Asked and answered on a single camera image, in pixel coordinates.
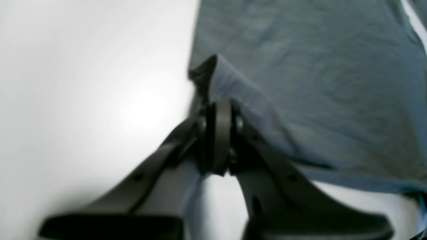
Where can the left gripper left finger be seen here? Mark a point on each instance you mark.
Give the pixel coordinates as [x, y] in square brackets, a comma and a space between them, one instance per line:
[161, 199]

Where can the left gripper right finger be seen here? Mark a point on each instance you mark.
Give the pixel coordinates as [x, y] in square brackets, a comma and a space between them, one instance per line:
[281, 202]

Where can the grey T-shirt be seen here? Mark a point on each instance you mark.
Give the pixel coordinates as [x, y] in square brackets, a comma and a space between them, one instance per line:
[338, 84]

